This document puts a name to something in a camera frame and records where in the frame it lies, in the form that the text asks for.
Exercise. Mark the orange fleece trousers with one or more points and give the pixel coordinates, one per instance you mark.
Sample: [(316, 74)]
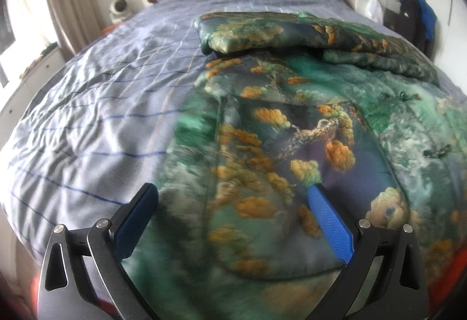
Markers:
[(454, 269)]

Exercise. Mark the white wardrobe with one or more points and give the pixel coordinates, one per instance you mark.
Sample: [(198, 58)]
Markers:
[(450, 31)]

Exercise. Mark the white round security camera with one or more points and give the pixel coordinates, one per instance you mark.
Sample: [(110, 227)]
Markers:
[(119, 9)]

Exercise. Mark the wooden nightstand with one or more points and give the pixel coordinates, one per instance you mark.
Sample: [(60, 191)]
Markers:
[(108, 28)]

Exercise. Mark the blue hanging garment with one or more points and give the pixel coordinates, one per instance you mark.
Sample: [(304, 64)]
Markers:
[(428, 19)]

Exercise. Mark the white low cabinet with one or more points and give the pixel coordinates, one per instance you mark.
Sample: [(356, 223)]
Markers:
[(33, 77)]

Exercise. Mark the black hanging jacket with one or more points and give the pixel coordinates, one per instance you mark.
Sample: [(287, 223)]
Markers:
[(412, 26)]

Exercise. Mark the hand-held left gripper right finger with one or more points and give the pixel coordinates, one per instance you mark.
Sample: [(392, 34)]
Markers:
[(332, 225)]

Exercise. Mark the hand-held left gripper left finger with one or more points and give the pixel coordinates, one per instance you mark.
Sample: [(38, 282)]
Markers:
[(135, 223)]

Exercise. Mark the window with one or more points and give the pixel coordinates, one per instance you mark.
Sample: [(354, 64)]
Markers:
[(14, 31)]

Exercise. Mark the beige curtain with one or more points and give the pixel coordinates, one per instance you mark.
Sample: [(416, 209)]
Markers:
[(69, 2)]

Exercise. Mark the green floral print jacket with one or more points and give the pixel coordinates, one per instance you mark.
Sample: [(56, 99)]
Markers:
[(292, 144)]

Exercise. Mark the white plastic bag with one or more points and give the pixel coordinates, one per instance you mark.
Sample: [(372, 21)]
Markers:
[(374, 9)]

